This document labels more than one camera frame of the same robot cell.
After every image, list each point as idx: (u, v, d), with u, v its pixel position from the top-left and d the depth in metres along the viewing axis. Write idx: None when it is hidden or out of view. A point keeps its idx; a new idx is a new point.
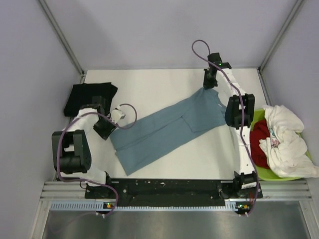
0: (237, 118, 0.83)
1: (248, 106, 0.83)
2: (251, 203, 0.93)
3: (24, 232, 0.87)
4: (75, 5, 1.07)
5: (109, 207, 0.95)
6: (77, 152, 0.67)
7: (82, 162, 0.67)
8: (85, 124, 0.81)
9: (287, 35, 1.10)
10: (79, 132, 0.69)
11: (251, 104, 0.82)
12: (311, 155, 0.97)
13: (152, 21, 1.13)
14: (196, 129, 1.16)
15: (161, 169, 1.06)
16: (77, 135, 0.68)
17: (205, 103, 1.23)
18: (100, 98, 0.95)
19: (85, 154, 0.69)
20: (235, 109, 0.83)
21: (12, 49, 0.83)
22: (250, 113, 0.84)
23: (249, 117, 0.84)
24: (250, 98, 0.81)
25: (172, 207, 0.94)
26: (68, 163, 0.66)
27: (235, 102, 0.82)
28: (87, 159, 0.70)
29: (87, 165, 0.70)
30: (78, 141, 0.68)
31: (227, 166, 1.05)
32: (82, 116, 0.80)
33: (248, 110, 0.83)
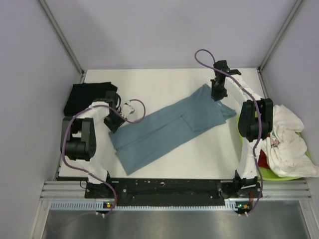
0: (253, 127, 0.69)
1: (266, 113, 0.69)
2: (251, 202, 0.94)
3: (24, 232, 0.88)
4: (75, 5, 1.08)
5: (109, 206, 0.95)
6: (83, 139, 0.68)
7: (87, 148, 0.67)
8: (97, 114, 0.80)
9: (287, 35, 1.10)
10: (89, 119, 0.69)
11: (269, 110, 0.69)
12: (311, 155, 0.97)
13: (151, 20, 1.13)
14: (196, 128, 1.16)
15: (161, 169, 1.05)
16: (86, 122, 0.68)
17: (206, 103, 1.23)
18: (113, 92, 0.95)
19: (91, 142, 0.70)
20: (250, 116, 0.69)
21: (12, 49, 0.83)
22: (269, 120, 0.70)
23: (268, 125, 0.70)
24: (267, 102, 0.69)
25: (172, 207, 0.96)
26: (74, 148, 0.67)
27: (250, 108, 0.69)
28: (92, 147, 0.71)
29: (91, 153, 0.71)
30: (85, 128, 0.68)
31: (227, 167, 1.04)
32: (94, 107, 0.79)
33: (266, 116, 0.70)
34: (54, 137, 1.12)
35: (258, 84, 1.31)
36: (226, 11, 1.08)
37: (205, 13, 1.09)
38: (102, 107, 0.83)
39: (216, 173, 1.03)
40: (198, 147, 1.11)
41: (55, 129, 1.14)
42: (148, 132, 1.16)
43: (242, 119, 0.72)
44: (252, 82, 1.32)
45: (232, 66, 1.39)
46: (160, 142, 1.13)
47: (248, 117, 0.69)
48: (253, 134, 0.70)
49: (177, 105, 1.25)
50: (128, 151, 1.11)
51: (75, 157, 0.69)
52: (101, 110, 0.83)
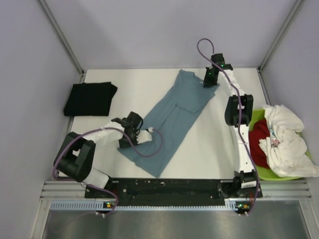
0: (235, 118, 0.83)
1: (247, 107, 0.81)
2: (251, 202, 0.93)
3: (24, 232, 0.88)
4: (75, 5, 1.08)
5: (109, 206, 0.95)
6: (78, 160, 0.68)
7: (77, 172, 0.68)
8: (105, 138, 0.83)
9: (287, 34, 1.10)
10: (89, 145, 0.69)
11: (249, 104, 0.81)
12: (311, 155, 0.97)
13: (152, 20, 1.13)
14: (195, 109, 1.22)
15: (178, 167, 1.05)
16: (85, 146, 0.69)
17: (193, 87, 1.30)
18: (135, 116, 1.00)
19: (84, 166, 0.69)
20: (234, 109, 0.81)
21: (12, 49, 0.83)
22: (248, 113, 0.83)
23: (247, 116, 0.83)
24: (248, 98, 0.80)
25: (172, 207, 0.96)
26: (66, 166, 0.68)
27: (234, 103, 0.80)
28: (84, 172, 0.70)
29: (81, 177, 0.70)
30: (83, 151, 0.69)
31: (227, 166, 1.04)
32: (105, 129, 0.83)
33: (247, 110, 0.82)
34: (54, 137, 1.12)
35: (258, 84, 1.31)
36: (226, 11, 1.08)
37: (205, 13, 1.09)
38: (112, 131, 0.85)
39: (216, 173, 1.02)
40: (198, 147, 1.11)
41: (55, 129, 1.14)
42: (151, 126, 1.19)
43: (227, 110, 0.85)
44: (252, 82, 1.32)
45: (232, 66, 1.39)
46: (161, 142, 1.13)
47: (231, 109, 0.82)
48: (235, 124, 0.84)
49: (167, 94, 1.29)
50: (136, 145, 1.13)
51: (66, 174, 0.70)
52: (111, 133, 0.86)
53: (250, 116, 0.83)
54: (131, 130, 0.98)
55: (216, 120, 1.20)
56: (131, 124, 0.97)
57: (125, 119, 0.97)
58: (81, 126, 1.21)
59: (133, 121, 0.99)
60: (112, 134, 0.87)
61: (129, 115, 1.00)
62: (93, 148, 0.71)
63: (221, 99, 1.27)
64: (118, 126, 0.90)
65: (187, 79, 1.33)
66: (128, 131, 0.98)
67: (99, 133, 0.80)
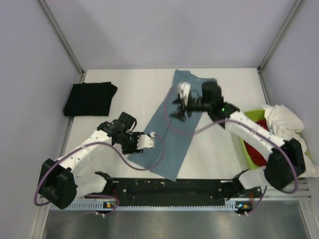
0: (286, 177, 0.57)
1: (297, 154, 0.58)
2: (251, 202, 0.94)
3: (23, 232, 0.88)
4: (75, 5, 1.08)
5: (110, 206, 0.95)
6: (57, 190, 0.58)
7: (60, 201, 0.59)
8: (87, 157, 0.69)
9: (287, 34, 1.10)
10: (66, 175, 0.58)
11: (298, 151, 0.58)
12: (311, 155, 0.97)
13: (151, 20, 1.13)
14: (198, 108, 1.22)
15: (188, 169, 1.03)
16: (63, 177, 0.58)
17: (192, 85, 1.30)
18: (127, 117, 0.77)
19: (67, 195, 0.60)
20: (283, 166, 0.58)
21: (12, 49, 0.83)
22: (302, 164, 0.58)
23: (301, 168, 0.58)
24: (293, 144, 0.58)
25: (172, 207, 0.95)
26: (48, 195, 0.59)
27: (279, 159, 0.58)
28: (67, 199, 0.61)
29: (65, 204, 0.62)
30: (60, 182, 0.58)
31: (227, 167, 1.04)
32: (85, 146, 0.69)
33: (298, 160, 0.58)
34: (54, 137, 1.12)
35: (257, 84, 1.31)
36: (226, 11, 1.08)
37: (205, 13, 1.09)
38: (96, 146, 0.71)
39: (216, 173, 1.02)
40: (198, 147, 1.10)
41: (55, 129, 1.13)
42: (154, 124, 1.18)
43: (274, 168, 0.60)
44: (252, 82, 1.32)
45: (233, 66, 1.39)
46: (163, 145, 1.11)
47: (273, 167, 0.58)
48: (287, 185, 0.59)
49: (168, 95, 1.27)
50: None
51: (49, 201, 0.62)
52: (95, 148, 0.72)
53: (303, 167, 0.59)
54: (123, 134, 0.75)
55: None
56: (122, 128, 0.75)
57: (113, 123, 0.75)
58: (81, 126, 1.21)
59: (124, 123, 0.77)
60: (97, 148, 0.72)
61: (120, 116, 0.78)
62: (72, 177, 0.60)
63: None
64: (104, 135, 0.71)
65: (184, 78, 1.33)
66: (121, 135, 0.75)
67: (79, 155, 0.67)
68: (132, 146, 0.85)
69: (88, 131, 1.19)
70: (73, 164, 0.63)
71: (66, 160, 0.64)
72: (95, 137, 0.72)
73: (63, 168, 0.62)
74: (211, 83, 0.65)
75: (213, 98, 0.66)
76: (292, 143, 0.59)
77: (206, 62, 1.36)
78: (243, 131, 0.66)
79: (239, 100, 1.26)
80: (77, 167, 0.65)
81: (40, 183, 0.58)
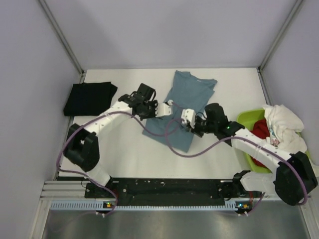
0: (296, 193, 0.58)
1: (305, 168, 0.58)
2: (251, 202, 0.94)
3: (24, 232, 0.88)
4: (75, 5, 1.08)
5: (109, 206, 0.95)
6: (82, 152, 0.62)
7: (84, 164, 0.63)
8: (109, 125, 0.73)
9: (288, 34, 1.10)
10: (92, 139, 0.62)
11: (306, 165, 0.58)
12: (311, 155, 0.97)
13: (151, 20, 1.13)
14: (198, 110, 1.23)
15: (184, 171, 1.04)
16: (88, 141, 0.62)
17: (192, 85, 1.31)
18: (146, 89, 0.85)
19: (90, 158, 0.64)
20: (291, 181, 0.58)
21: (12, 50, 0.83)
22: (313, 177, 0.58)
23: (312, 182, 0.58)
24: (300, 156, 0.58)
25: (172, 207, 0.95)
26: (73, 157, 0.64)
27: (286, 175, 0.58)
28: (91, 162, 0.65)
29: (89, 167, 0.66)
30: (86, 146, 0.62)
31: (228, 168, 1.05)
32: (109, 115, 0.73)
33: (308, 175, 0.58)
34: (54, 137, 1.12)
35: (257, 84, 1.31)
36: (226, 11, 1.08)
37: (205, 13, 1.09)
38: (118, 115, 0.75)
39: (214, 174, 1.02)
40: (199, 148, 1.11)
41: (55, 129, 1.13)
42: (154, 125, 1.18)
43: (283, 183, 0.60)
44: (252, 82, 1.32)
45: (233, 66, 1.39)
46: (162, 146, 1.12)
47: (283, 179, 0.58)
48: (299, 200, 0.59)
49: (168, 96, 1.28)
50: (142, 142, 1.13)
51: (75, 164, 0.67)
52: (117, 118, 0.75)
53: (315, 179, 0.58)
54: (142, 105, 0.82)
55: None
56: (142, 100, 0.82)
57: (134, 94, 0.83)
58: None
59: (143, 94, 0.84)
60: (118, 118, 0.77)
61: (139, 89, 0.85)
62: (96, 141, 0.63)
63: (221, 99, 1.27)
64: (126, 106, 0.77)
65: (185, 79, 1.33)
66: (142, 104, 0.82)
67: (103, 122, 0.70)
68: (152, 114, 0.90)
69: None
70: (97, 129, 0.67)
71: (91, 125, 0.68)
72: (116, 107, 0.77)
73: (88, 132, 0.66)
74: (214, 105, 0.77)
75: (218, 118, 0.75)
76: (300, 156, 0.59)
77: (207, 62, 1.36)
78: (249, 148, 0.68)
79: (239, 100, 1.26)
80: (100, 134, 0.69)
81: (66, 144, 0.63)
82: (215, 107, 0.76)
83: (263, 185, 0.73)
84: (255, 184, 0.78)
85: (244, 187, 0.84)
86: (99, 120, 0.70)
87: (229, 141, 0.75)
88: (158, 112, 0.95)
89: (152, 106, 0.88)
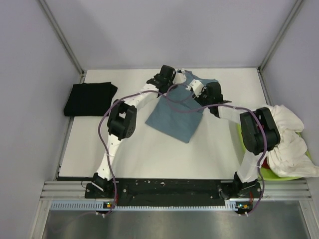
0: (256, 140, 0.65)
1: (267, 120, 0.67)
2: (251, 202, 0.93)
3: (24, 232, 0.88)
4: (76, 5, 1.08)
5: (109, 207, 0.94)
6: (124, 122, 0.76)
7: (125, 131, 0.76)
8: (143, 101, 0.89)
9: (288, 34, 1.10)
10: (133, 110, 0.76)
11: (268, 117, 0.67)
12: (311, 155, 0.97)
13: (152, 20, 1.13)
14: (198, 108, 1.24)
15: (183, 170, 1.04)
16: (130, 111, 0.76)
17: None
18: (167, 69, 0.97)
19: (130, 126, 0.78)
20: (252, 128, 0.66)
21: (12, 50, 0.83)
22: (274, 128, 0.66)
23: (274, 134, 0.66)
24: (263, 110, 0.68)
25: (173, 207, 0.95)
26: (114, 127, 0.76)
27: (248, 121, 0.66)
28: (130, 131, 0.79)
29: (128, 135, 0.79)
30: (128, 115, 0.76)
31: (228, 168, 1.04)
32: (143, 93, 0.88)
33: (269, 126, 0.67)
34: (54, 137, 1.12)
35: (257, 84, 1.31)
36: (226, 11, 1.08)
37: (205, 13, 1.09)
38: (149, 94, 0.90)
39: (215, 174, 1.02)
40: (198, 147, 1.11)
41: (55, 129, 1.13)
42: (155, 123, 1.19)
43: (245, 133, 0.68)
44: (252, 82, 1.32)
45: (232, 66, 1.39)
46: (162, 146, 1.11)
47: (245, 128, 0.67)
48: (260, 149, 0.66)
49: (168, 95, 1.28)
50: (142, 142, 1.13)
51: (112, 133, 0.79)
52: (149, 96, 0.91)
53: (277, 132, 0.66)
54: (166, 85, 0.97)
55: (216, 119, 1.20)
56: (165, 81, 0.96)
57: (157, 77, 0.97)
58: (82, 126, 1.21)
59: (165, 76, 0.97)
60: (149, 97, 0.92)
61: (161, 70, 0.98)
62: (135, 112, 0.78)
63: None
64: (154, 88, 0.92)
65: None
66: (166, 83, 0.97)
67: (138, 98, 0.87)
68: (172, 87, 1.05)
69: (89, 132, 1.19)
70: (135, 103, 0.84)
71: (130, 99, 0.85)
72: (146, 87, 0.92)
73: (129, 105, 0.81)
74: (214, 82, 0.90)
75: (214, 94, 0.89)
76: (263, 110, 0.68)
77: (207, 62, 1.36)
78: (230, 111, 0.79)
79: (239, 100, 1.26)
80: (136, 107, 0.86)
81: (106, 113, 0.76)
82: (215, 85, 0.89)
83: (251, 165, 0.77)
84: (245, 167, 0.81)
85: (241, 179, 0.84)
86: (136, 97, 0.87)
87: (217, 112, 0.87)
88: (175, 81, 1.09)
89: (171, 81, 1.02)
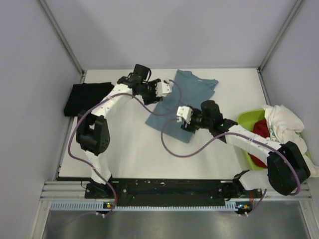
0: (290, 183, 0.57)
1: (297, 158, 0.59)
2: (251, 202, 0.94)
3: (24, 232, 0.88)
4: (76, 5, 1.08)
5: (109, 207, 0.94)
6: (94, 136, 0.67)
7: (97, 146, 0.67)
8: (114, 106, 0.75)
9: (288, 34, 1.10)
10: (100, 121, 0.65)
11: (298, 155, 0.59)
12: (311, 155, 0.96)
13: (152, 20, 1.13)
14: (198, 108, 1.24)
15: (183, 170, 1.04)
16: (97, 123, 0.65)
17: (192, 85, 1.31)
18: (141, 69, 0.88)
19: (102, 139, 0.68)
20: (284, 170, 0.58)
21: (12, 50, 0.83)
22: (304, 166, 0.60)
23: (304, 171, 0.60)
24: (292, 148, 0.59)
25: (172, 207, 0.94)
26: (87, 143, 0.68)
27: (278, 164, 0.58)
28: (103, 143, 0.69)
29: (103, 149, 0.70)
30: (96, 128, 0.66)
31: (228, 168, 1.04)
32: (111, 98, 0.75)
33: (299, 164, 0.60)
34: (54, 137, 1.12)
35: (257, 84, 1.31)
36: (226, 11, 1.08)
37: (205, 13, 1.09)
38: (120, 97, 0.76)
39: (215, 173, 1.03)
40: (198, 147, 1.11)
41: (55, 129, 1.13)
42: (155, 123, 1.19)
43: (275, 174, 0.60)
44: (252, 82, 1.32)
45: (232, 66, 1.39)
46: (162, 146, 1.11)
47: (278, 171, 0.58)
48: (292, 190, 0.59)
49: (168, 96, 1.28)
50: (142, 142, 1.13)
51: (87, 149, 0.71)
52: (120, 99, 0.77)
53: (306, 169, 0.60)
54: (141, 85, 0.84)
55: None
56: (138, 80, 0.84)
57: (131, 76, 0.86)
58: None
59: (140, 74, 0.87)
60: (121, 100, 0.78)
61: (135, 69, 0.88)
62: (105, 122, 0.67)
63: (221, 99, 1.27)
64: (125, 88, 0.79)
65: (185, 78, 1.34)
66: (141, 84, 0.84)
67: (107, 105, 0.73)
68: (153, 95, 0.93)
69: None
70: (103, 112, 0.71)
71: (97, 108, 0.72)
72: (117, 90, 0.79)
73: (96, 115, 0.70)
74: (209, 101, 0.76)
75: (214, 115, 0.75)
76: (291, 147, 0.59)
77: (207, 62, 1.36)
78: (242, 141, 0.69)
79: (239, 100, 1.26)
80: (107, 116, 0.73)
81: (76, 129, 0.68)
82: (211, 104, 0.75)
83: (261, 182, 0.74)
84: (253, 183, 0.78)
85: (245, 187, 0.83)
86: (104, 104, 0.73)
87: (222, 138, 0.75)
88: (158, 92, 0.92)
89: (151, 87, 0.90)
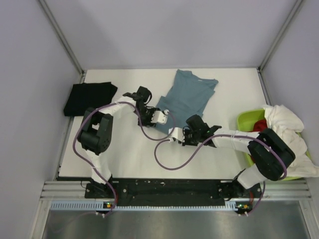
0: (275, 167, 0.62)
1: (276, 142, 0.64)
2: (251, 202, 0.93)
3: (24, 232, 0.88)
4: (75, 5, 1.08)
5: (109, 206, 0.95)
6: (99, 132, 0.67)
7: (99, 143, 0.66)
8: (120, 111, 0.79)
9: (288, 34, 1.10)
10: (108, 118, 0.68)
11: (275, 138, 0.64)
12: (311, 155, 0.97)
13: (152, 20, 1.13)
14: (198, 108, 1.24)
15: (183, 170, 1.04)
16: (105, 120, 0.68)
17: (192, 85, 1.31)
18: (144, 90, 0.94)
19: (105, 137, 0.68)
20: (267, 156, 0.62)
21: (12, 50, 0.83)
22: (285, 148, 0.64)
23: (287, 152, 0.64)
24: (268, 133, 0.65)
25: (172, 207, 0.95)
26: (88, 140, 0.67)
27: (259, 150, 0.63)
28: (105, 143, 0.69)
29: (103, 148, 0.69)
30: (103, 124, 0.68)
31: (228, 168, 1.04)
32: (119, 103, 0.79)
33: (280, 147, 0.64)
34: (54, 137, 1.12)
35: (257, 84, 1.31)
36: (226, 11, 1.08)
37: (205, 13, 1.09)
38: (126, 105, 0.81)
39: (215, 173, 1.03)
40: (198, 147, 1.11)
41: (55, 129, 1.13)
42: None
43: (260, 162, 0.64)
44: (252, 82, 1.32)
45: (232, 66, 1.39)
46: (162, 146, 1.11)
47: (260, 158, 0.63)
48: (281, 173, 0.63)
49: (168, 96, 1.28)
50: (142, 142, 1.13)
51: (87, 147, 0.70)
52: (125, 107, 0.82)
53: (289, 150, 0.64)
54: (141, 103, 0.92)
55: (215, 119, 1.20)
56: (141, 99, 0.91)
57: (135, 94, 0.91)
58: None
59: (142, 95, 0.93)
60: (126, 108, 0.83)
61: (138, 89, 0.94)
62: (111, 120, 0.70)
63: (220, 99, 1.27)
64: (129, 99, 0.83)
65: (185, 78, 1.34)
66: (141, 105, 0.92)
67: (115, 108, 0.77)
68: (149, 119, 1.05)
69: None
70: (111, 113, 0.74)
71: (104, 109, 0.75)
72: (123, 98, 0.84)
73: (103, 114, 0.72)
74: (194, 116, 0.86)
75: (198, 126, 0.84)
76: (268, 133, 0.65)
77: (207, 62, 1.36)
78: (227, 140, 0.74)
79: (239, 100, 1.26)
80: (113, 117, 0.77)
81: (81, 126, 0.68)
82: (194, 118, 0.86)
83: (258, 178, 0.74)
84: (251, 180, 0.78)
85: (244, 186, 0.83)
86: (111, 106, 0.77)
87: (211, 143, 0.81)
88: (154, 118, 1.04)
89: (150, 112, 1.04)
